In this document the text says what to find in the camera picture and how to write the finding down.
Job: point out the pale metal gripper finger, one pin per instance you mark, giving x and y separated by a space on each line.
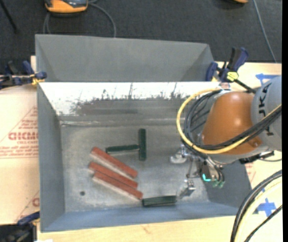
192 170
187 189

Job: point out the dark green flat block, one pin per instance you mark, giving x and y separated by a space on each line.
122 149
142 145
159 201

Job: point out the red-brown flat block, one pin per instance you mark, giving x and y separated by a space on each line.
119 185
113 174
116 162

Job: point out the grey metal bin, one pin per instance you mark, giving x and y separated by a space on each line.
123 62

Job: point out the brown cardboard board, red print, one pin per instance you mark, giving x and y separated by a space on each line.
12 135

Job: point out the black cylinder on white bracket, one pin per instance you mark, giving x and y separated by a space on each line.
256 157

